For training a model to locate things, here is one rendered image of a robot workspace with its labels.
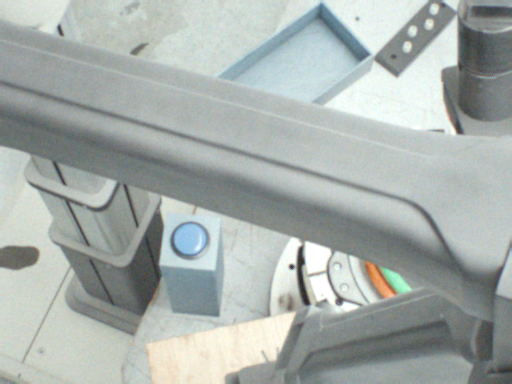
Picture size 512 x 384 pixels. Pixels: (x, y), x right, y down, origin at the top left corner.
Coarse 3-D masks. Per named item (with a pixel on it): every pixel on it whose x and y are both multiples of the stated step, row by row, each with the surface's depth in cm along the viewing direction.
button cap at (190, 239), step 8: (184, 224) 123; (192, 224) 122; (176, 232) 122; (184, 232) 122; (192, 232) 122; (200, 232) 122; (176, 240) 122; (184, 240) 122; (192, 240) 122; (200, 240) 122; (184, 248) 121; (192, 248) 121; (200, 248) 121
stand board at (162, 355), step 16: (256, 320) 116; (272, 320) 116; (288, 320) 116; (192, 336) 115; (208, 336) 115; (224, 336) 115; (240, 336) 115; (256, 336) 115; (272, 336) 115; (160, 352) 115; (176, 352) 115; (192, 352) 115; (208, 352) 115; (224, 352) 115; (240, 352) 115; (256, 352) 115; (272, 352) 115; (160, 368) 114; (176, 368) 114; (192, 368) 114; (208, 368) 114; (224, 368) 114; (240, 368) 114
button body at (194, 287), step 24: (168, 216) 124; (192, 216) 124; (168, 240) 123; (216, 240) 123; (168, 264) 122; (192, 264) 122; (216, 264) 123; (168, 288) 132; (192, 288) 131; (216, 288) 130; (192, 312) 144; (216, 312) 142
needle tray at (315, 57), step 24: (288, 24) 130; (312, 24) 135; (336, 24) 132; (264, 48) 130; (288, 48) 133; (312, 48) 133; (336, 48) 133; (360, 48) 130; (240, 72) 131; (264, 72) 132; (288, 72) 132; (312, 72) 132; (336, 72) 132; (360, 72) 130; (312, 96) 131
